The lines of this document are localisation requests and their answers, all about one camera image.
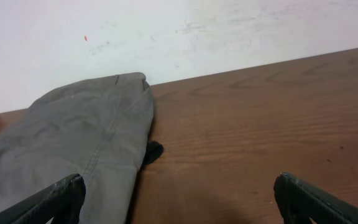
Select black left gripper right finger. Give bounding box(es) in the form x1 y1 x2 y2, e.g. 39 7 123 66
273 172 358 224

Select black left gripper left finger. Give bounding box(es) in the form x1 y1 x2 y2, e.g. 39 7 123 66
0 174 86 224

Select khaki folded shorts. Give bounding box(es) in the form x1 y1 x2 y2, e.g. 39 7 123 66
0 73 154 223

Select black garment under stack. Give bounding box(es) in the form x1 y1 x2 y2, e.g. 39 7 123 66
142 141 164 166

